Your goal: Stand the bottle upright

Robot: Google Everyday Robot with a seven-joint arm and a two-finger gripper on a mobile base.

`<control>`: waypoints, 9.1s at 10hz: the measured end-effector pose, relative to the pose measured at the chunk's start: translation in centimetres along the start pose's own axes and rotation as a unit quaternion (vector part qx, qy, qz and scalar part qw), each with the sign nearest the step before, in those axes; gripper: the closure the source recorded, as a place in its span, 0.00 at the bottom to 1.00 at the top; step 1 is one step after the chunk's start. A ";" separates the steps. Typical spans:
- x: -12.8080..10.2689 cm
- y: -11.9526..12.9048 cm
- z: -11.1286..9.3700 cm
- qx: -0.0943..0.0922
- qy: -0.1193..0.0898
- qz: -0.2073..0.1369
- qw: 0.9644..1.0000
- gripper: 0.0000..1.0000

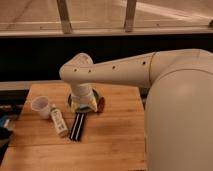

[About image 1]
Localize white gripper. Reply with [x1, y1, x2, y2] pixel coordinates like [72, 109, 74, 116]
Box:
[71, 83, 98, 112]

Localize white labelled bottle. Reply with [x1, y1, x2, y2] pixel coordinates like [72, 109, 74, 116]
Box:
[50, 104, 68, 137]

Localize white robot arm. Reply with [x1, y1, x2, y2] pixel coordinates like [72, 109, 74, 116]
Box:
[60, 49, 213, 171]

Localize red-brown small object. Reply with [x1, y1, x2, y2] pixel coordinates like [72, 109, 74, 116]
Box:
[97, 97, 105, 113]

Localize green plate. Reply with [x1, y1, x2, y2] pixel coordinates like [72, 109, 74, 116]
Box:
[68, 90, 101, 113]

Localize black striped rectangular object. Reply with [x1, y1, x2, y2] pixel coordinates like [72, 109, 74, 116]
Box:
[69, 113, 86, 141]

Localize white plastic cup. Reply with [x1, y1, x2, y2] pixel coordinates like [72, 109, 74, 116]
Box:
[31, 96, 51, 119]

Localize dark blue objects at left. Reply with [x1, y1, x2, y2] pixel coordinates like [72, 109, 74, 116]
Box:
[0, 109, 13, 165]

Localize left wooden post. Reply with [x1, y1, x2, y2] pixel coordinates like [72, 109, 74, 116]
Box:
[56, 0, 72, 34]

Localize wooden post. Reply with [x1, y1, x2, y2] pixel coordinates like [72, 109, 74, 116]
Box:
[124, 0, 137, 32]
[56, 0, 72, 34]

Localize right wooden post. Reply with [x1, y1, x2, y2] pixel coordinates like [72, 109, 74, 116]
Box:
[124, 0, 137, 32]

